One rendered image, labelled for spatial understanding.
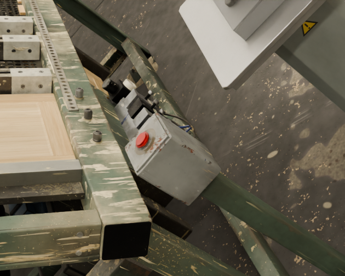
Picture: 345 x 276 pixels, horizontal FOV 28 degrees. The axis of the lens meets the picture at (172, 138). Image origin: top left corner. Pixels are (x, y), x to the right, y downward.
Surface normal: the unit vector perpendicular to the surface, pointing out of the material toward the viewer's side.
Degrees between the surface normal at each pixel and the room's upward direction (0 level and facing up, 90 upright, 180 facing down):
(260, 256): 0
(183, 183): 90
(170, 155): 90
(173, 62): 0
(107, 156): 55
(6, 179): 90
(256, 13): 90
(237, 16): 4
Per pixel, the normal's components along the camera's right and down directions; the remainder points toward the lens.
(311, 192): -0.71, -0.47
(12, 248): 0.29, 0.49
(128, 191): 0.12, -0.87
